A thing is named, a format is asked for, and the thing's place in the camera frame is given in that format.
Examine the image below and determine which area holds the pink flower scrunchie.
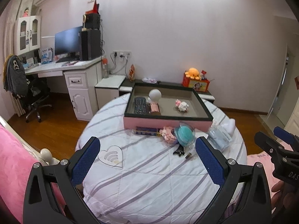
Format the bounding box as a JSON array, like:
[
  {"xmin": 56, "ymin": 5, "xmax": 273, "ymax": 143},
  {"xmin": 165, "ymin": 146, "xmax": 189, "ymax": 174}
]
[{"xmin": 159, "ymin": 126, "xmax": 177, "ymax": 144}]

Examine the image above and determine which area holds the blue gold rectangular box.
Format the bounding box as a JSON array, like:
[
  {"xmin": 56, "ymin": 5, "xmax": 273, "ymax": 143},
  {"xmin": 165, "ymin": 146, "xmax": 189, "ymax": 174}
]
[{"xmin": 134, "ymin": 127, "xmax": 162, "ymax": 137}]

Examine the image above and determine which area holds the orange cap water bottle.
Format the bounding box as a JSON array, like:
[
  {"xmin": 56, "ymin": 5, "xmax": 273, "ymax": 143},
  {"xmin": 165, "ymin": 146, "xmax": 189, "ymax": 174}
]
[{"xmin": 102, "ymin": 58, "xmax": 109, "ymax": 78}]

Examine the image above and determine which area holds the white round-head figurine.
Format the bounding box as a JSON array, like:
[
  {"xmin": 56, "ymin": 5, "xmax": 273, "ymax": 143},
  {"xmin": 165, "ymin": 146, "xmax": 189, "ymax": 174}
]
[{"xmin": 147, "ymin": 88, "xmax": 162, "ymax": 103}]

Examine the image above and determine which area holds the rose gold metal tin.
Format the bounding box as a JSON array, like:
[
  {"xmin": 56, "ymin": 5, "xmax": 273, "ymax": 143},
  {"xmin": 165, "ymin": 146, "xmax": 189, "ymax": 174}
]
[{"xmin": 149, "ymin": 102, "xmax": 161, "ymax": 115}]

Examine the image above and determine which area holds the pink bed blanket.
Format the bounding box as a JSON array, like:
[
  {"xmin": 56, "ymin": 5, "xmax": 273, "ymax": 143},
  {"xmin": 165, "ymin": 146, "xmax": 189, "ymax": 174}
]
[{"xmin": 1, "ymin": 126, "xmax": 38, "ymax": 223}]

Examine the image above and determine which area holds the black computer tower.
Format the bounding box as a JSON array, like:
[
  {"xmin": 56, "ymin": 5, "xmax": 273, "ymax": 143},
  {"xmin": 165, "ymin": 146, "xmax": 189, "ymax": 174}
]
[{"xmin": 79, "ymin": 29, "xmax": 102, "ymax": 61}]

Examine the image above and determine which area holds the heart-shaped clear coaster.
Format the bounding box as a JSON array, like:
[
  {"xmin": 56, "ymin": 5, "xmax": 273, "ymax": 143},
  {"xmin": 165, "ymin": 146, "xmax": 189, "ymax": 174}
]
[{"xmin": 98, "ymin": 146, "xmax": 123, "ymax": 168}]

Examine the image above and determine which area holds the white desk with drawers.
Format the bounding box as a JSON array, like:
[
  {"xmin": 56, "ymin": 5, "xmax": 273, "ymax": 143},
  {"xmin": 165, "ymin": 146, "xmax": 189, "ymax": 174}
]
[{"xmin": 25, "ymin": 56, "xmax": 105, "ymax": 121}]

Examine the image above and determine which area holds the clear dental flossers box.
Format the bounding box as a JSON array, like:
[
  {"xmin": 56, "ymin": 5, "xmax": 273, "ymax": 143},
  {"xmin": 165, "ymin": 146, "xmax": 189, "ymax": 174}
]
[{"xmin": 207, "ymin": 125, "xmax": 233, "ymax": 152}]

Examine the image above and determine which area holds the white glass-door cabinet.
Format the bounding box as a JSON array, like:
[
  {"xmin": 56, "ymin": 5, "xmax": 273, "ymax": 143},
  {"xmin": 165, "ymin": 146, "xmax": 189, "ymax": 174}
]
[{"xmin": 14, "ymin": 16, "xmax": 41, "ymax": 55}]

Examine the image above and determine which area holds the white door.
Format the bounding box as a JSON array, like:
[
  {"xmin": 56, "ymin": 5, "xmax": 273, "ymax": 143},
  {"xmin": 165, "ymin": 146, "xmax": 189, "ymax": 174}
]
[{"xmin": 266, "ymin": 44, "xmax": 288, "ymax": 120}]

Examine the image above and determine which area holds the crumpled white packet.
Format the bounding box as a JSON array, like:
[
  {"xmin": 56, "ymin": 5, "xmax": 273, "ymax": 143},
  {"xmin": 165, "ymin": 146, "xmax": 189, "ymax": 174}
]
[{"xmin": 142, "ymin": 77, "xmax": 158, "ymax": 84}]

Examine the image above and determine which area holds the orange octopus plush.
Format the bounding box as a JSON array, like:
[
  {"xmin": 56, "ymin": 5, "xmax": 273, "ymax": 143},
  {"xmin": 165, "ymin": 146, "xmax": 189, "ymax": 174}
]
[{"xmin": 184, "ymin": 68, "xmax": 201, "ymax": 80}]

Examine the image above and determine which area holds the pink white block toy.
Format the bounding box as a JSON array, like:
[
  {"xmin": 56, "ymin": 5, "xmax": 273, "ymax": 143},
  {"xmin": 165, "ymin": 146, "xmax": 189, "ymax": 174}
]
[{"xmin": 175, "ymin": 99, "xmax": 189, "ymax": 112}]

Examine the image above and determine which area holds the black white TV stand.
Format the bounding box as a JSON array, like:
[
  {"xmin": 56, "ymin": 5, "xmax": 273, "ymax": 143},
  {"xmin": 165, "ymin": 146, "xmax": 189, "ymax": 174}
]
[{"xmin": 119, "ymin": 79, "xmax": 215, "ymax": 104}]

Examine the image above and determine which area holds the pink storage box tray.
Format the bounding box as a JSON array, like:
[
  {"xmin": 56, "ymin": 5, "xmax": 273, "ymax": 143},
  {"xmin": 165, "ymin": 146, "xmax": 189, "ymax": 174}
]
[{"xmin": 123, "ymin": 84, "xmax": 213, "ymax": 131}]

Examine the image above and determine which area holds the red printed storage box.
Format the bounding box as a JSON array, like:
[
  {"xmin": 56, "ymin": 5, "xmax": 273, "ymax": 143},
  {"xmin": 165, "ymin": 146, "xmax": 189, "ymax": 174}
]
[{"xmin": 182, "ymin": 75, "xmax": 210, "ymax": 92}]

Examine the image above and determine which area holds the white side cabinet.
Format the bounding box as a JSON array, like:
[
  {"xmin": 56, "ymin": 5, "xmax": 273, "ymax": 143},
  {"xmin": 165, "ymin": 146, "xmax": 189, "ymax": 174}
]
[{"xmin": 95, "ymin": 75, "xmax": 126, "ymax": 109}]

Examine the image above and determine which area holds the black office chair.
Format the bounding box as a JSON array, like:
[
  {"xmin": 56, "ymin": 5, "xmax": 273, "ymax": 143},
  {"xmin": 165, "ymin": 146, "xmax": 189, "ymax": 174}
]
[{"xmin": 3, "ymin": 54, "xmax": 52, "ymax": 122}]

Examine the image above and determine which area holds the black speaker with red item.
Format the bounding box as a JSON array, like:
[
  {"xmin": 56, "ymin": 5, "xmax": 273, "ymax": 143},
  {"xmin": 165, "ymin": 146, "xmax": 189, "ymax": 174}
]
[{"xmin": 82, "ymin": 0, "xmax": 101, "ymax": 31}]

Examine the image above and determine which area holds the teal puff in clear case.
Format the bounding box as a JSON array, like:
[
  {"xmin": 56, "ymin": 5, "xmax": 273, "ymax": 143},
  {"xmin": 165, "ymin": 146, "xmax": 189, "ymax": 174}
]
[{"xmin": 174, "ymin": 122, "xmax": 195, "ymax": 147}]

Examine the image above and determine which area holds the person's right hand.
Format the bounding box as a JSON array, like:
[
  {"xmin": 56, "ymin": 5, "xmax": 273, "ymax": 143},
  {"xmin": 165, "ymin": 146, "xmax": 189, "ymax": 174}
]
[{"xmin": 271, "ymin": 181, "xmax": 293, "ymax": 209}]

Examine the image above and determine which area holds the white wall power strip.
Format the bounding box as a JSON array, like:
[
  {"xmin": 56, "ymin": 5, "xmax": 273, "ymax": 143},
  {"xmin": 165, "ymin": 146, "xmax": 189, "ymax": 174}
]
[{"xmin": 112, "ymin": 51, "xmax": 131, "ymax": 62}]

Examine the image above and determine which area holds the black computer monitor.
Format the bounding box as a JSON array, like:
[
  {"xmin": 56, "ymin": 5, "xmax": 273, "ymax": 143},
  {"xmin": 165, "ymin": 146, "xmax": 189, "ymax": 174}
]
[{"xmin": 54, "ymin": 26, "xmax": 82, "ymax": 56}]

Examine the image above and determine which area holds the small black figurine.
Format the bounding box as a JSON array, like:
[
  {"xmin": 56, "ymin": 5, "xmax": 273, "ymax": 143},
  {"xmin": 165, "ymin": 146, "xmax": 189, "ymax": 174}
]
[{"xmin": 173, "ymin": 144, "xmax": 185, "ymax": 157}]

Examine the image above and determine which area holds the black remote control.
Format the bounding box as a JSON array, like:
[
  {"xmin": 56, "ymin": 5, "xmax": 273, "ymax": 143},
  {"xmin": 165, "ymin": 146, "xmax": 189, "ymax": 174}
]
[{"xmin": 134, "ymin": 97, "xmax": 147, "ymax": 115}]

